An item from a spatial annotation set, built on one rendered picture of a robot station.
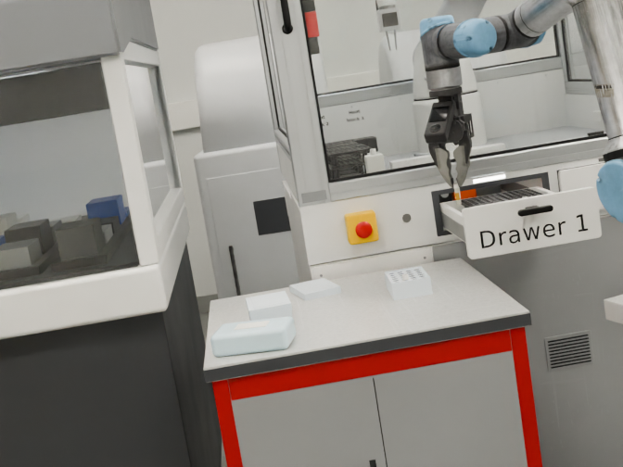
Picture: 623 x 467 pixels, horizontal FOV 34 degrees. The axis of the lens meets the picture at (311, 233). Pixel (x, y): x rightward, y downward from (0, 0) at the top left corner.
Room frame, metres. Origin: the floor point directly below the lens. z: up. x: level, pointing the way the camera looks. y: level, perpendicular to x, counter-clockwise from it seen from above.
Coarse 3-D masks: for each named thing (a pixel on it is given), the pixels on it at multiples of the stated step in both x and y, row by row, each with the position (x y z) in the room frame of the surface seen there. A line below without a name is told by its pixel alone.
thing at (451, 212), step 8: (504, 192) 2.47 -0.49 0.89; (544, 192) 2.39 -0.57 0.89; (552, 192) 2.35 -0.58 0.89; (440, 208) 2.45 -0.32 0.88; (448, 208) 2.36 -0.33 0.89; (456, 208) 2.45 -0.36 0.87; (448, 216) 2.37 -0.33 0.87; (456, 216) 2.27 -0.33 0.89; (448, 224) 2.37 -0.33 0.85; (456, 224) 2.27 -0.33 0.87; (456, 232) 2.28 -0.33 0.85; (464, 240) 2.20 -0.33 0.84
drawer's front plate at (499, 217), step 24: (576, 192) 2.11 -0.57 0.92; (480, 216) 2.10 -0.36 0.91; (504, 216) 2.10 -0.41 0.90; (528, 216) 2.10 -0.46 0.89; (552, 216) 2.11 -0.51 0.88; (576, 216) 2.11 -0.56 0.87; (480, 240) 2.10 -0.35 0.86; (504, 240) 2.10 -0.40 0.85; (528, 240) 2.10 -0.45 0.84; (552, 240) 2.11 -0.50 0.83; (576, 240) 2.11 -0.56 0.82
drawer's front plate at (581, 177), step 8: (576, 168) 2.44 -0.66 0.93; (584, 168) 2.44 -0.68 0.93; (592, 168) 2.44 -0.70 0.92; (600, 168) 2.44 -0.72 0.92; (560, 176) 2.43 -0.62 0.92; (568, 176) 2.43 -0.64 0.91; (576, 176) 2.44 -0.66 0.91; (584, 176) 2.44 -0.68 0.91; (592, 176) 2.44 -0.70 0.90; (560, 184) 2.44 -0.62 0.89; (568, 184) 2.43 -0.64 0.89; (576, 184) 2.44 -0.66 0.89; (584, 184) 2.44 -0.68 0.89; (592, 184) 2.44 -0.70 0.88; (600, 200) 2.44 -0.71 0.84; (600, 208) 2.44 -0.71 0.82
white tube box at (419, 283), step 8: (392, 272) 2.20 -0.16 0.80; (400, 272) 2.19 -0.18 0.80; (408, 272) 2.18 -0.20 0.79; (416, 272) 2.16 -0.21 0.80; (424, 272) 2.15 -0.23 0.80; (392, 280) 2.13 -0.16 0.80; (400, 280) 2.11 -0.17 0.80; (408, 280) 2.10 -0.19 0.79; (416, 280) 2.09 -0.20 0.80; (424, 280) 2.09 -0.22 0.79; (392, 288) 2.09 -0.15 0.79; (400, 288) 2.09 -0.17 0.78; (408, 288) 2.09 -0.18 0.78; (416, 288) 2.09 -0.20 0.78; (424, 288) 2.09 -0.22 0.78; (392, 296) 2.10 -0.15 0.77; (400, 296) 2.09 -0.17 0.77; (408, 296) 2.09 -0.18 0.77; (416, 296) 2.09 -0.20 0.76
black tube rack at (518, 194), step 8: (512, 192) 2.41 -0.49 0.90; (520, 192) 2.39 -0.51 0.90; (528, 192) 2.37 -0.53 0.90; (536, 192) 2.35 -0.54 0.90; (464, 200) 2.40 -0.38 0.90; (472, 200) 2.38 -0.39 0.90; (480, 200) 2.36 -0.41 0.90; (488, 200) 2.34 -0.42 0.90; (496, 200) 2.32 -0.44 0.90; (504, 200) 2.30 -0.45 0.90
